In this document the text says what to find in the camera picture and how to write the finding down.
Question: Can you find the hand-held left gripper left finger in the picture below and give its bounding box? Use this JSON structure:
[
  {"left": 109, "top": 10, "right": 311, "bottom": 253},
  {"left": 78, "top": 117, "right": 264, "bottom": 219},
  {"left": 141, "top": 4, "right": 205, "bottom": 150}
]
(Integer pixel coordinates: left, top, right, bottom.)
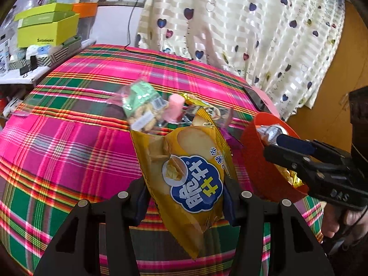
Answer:
[{"left": 33, "top": 178, "right": 148, "bottom": 276}]

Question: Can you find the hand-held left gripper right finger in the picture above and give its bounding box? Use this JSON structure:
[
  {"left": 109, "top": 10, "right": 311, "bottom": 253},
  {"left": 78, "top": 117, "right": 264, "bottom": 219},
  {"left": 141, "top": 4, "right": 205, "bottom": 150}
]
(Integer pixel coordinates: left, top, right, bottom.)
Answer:
[{"left": 223, "top": 177, "right": 335, "bottom": 276}]

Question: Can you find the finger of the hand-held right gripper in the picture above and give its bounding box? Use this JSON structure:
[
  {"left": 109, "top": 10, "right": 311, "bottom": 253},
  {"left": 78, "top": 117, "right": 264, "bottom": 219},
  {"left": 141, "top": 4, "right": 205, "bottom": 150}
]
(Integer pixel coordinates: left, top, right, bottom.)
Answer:
[
  {"left": 275, "top": 133, "right": 351, "bottom": 165},
  {"left": 263, "top": 144, "right": 317, "bottom": 185}
]

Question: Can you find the small yellow-green snack packet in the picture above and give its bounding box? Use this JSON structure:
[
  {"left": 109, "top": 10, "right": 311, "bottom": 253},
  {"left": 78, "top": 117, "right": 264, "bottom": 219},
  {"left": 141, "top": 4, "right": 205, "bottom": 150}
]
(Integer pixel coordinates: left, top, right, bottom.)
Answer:
[{"left": 276, "top": 164, "right": 304, "bottom": 189}]

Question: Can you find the white and orange snack packet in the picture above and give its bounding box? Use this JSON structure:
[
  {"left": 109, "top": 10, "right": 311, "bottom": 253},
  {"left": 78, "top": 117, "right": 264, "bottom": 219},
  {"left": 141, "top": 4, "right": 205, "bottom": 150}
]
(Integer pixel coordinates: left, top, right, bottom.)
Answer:
[{"left": 256, "top": 124, "right": 288, "bottom": 144}]

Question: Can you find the red round plastic basin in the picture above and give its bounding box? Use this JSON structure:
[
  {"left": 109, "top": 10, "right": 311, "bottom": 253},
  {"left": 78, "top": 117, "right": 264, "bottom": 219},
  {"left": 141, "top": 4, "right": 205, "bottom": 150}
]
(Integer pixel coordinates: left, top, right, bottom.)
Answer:
[{"left": 240, "top": 112, "right": 310, "bottom": 203}]

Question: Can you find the yellow potato chip bag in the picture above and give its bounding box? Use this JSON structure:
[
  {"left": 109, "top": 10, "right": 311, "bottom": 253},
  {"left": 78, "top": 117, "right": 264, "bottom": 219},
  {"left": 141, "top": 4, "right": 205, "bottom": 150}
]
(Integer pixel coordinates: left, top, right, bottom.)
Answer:
[{"left": 129, "top": 125, "right": 238, "bottom": 261}]

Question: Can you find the purple snack packet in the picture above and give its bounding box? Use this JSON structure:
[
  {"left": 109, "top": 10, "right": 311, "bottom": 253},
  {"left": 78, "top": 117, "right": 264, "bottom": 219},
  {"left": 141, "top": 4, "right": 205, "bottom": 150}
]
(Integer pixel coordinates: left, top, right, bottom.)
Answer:
[{"left": 221, "top": 129, "right": 243, "bottom": 148}]

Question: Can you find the mint green cookie packet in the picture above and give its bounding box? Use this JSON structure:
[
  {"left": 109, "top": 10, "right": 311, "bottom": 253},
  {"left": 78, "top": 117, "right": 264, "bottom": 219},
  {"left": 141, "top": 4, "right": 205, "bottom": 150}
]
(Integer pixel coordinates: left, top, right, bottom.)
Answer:
[{"left": 108, "top": 81, "right": 169, "bottom": 134}]

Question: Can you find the pink snack packet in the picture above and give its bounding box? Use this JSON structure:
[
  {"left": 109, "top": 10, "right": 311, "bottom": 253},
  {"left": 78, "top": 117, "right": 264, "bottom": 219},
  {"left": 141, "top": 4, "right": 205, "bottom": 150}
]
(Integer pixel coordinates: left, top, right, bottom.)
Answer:
[{"left": 164, "top": 95, "right": 184, "bottom": 123}]

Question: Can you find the person's right hand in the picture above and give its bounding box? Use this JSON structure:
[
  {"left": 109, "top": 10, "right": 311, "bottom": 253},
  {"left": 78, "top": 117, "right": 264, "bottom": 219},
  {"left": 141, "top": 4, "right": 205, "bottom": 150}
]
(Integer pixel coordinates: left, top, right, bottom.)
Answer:
[{"left": 320, "top": 204, "right": 368, "bottom": 242}]

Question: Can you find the pink plastic stool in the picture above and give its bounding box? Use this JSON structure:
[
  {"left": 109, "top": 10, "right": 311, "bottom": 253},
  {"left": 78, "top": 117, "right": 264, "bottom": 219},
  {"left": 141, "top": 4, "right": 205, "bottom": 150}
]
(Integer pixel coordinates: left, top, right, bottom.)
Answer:
[{"left": 257, "top": 88, "right": 281, "bottom": 118}]

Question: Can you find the black smartphone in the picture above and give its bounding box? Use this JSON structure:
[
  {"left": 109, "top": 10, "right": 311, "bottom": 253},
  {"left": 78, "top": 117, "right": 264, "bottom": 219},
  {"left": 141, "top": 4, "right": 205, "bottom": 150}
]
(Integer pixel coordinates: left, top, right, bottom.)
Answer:
[{"left": 243, "top": 86, "right": 272, "bottom": 112}]

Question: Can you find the wooden cabinet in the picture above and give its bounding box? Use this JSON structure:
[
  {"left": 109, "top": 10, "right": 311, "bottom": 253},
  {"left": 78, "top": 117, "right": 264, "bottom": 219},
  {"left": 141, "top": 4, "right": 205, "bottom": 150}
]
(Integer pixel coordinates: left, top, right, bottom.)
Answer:
[{"left": 287, "top": 1, "right": 368, "bottom": 138}]

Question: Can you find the pink green plaid tablecloth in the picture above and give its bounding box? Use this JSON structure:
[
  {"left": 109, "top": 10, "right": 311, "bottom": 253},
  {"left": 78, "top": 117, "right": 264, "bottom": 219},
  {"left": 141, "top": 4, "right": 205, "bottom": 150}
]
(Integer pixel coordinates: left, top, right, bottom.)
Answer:
[{"left": 0, "top": 44, "right": 324, "bottom": 276}]

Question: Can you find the cream heart-print curtain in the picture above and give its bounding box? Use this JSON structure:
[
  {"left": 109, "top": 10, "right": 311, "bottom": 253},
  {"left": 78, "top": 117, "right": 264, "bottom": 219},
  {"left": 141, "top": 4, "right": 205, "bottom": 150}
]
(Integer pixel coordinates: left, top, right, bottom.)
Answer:
[{"left": 135, "top": 0, "right": 345, "bottom": 121}]

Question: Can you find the white side table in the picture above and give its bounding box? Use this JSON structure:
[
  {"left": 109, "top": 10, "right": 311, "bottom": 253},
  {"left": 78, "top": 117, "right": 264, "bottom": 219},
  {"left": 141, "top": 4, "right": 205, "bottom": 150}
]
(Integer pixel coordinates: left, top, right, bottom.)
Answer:
[{"left": 0, "top": 37, "right": 97, "bottom": 85}]

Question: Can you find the striped box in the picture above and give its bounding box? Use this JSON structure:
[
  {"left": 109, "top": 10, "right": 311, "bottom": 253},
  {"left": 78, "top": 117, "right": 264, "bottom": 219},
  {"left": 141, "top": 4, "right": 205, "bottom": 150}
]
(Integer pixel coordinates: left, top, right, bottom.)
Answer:
[{"left": 37, "top": 36, "right": 82, "bottom": 66}]

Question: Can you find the green cardboard box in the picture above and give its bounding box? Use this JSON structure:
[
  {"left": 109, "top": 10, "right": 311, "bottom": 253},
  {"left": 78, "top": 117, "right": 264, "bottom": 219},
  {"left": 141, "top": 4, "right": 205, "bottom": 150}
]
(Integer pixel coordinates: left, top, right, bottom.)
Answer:
[{"left": 17, "top": 13, "right": 80, "bottom": 48}]

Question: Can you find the group of small bottles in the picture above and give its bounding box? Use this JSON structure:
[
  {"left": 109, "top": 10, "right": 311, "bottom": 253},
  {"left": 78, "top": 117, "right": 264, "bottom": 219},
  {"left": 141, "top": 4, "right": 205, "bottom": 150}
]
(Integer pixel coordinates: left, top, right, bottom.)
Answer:
[{"left": 0, "top": 32, "right": 38, "bottom": 75}]

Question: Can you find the orange box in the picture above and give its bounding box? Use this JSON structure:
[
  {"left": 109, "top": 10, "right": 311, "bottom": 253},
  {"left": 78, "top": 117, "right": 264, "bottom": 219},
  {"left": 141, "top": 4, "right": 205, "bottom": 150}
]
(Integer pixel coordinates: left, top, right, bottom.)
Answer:
[{"left": 72, "top": 2, "right": 98, "bottom": 18}]

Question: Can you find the green box lid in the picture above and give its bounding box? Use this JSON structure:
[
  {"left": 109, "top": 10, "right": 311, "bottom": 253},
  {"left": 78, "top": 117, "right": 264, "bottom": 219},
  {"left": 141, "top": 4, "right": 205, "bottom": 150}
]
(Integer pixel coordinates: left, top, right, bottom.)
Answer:
[{"left": 14, "top": 2, "right": 75, "bottom": 29}]

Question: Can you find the black cable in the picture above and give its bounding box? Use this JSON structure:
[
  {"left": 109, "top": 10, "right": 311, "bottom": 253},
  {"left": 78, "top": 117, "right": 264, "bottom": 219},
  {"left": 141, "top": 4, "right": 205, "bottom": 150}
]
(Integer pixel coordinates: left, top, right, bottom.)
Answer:
[{"left": 124, "top": 0, "right": 193, "bottom": 61}]

